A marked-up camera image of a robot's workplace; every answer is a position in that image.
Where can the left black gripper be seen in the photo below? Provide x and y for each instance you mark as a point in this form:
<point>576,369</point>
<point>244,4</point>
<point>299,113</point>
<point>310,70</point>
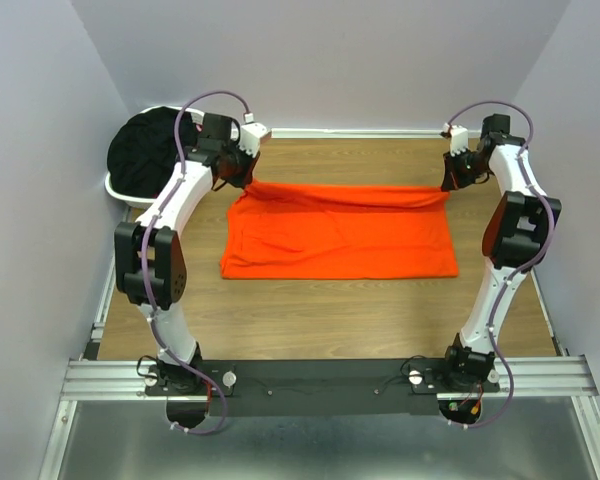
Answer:
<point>246,177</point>

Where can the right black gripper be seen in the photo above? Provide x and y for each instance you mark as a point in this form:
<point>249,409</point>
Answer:
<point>451,180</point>

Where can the orange t-shirt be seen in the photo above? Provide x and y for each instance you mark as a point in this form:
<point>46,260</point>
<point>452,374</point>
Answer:
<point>330,232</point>

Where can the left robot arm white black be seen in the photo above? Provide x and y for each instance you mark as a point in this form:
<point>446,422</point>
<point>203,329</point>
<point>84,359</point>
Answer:
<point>149,261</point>

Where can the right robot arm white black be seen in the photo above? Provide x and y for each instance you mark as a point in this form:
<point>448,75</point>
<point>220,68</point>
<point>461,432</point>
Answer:
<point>516,238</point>

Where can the white laundry basket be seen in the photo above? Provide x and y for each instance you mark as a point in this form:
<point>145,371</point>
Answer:
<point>125,195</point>

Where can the black garment in basket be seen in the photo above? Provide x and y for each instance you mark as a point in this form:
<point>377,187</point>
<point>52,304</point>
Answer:
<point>142,155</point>

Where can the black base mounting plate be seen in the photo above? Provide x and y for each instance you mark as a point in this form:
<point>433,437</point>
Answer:
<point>231,389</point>

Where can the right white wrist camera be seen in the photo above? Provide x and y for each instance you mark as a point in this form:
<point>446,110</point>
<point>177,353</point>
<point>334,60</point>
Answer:
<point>458,138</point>

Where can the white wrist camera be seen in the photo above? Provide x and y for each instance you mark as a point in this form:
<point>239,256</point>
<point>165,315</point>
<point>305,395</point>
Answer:
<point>458,138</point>
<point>252,135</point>

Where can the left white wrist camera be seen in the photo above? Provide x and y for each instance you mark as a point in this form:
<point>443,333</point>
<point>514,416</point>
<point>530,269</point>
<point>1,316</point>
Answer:
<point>252,135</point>

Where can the aluminium rail frame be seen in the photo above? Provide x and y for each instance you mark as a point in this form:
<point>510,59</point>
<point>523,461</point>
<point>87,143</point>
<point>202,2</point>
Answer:
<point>108,428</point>

